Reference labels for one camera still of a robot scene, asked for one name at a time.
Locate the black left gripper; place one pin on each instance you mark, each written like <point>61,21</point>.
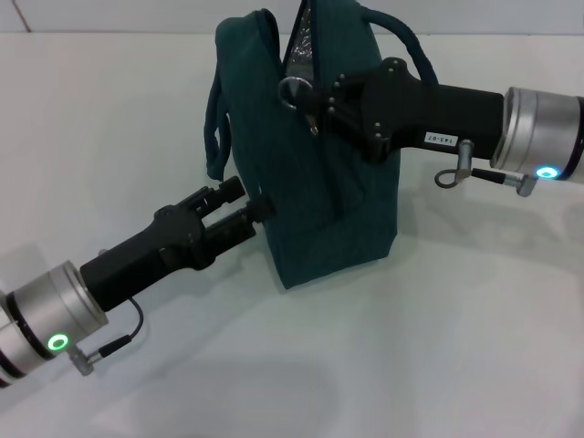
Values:
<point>155,255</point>

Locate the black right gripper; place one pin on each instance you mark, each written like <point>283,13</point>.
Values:
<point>424,114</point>

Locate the dark teal insulated lunch bag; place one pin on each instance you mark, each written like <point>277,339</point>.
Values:
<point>292,182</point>

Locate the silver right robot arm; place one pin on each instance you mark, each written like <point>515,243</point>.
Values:
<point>543,132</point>

